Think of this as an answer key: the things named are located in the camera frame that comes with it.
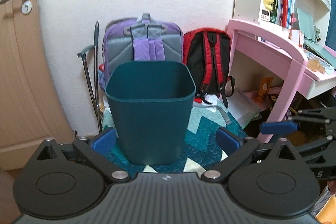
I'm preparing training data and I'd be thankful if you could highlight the teal white patchwork blanket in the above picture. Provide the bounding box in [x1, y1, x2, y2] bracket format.
[102, 96, 246, 177]

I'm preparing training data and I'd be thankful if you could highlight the purple grey backpack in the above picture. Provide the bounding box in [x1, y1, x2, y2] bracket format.
[98, 13, 183, 89]

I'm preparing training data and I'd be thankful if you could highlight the wooden door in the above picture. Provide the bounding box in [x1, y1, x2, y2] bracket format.
[1, 0, 74, 170]

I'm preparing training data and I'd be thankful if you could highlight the red black backpack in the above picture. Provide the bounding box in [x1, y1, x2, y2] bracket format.
[183, 28, 235, 107]

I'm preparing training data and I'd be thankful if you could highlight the black folded trolley frame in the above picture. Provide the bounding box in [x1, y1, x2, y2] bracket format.
[77, 20, 103, 133]

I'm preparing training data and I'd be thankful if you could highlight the dark teal trash bin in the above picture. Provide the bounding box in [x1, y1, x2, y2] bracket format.
[105, 61, 196, 165]

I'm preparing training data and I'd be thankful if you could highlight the pink desk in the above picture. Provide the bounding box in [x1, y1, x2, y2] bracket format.
[226, 18, 336, 144]

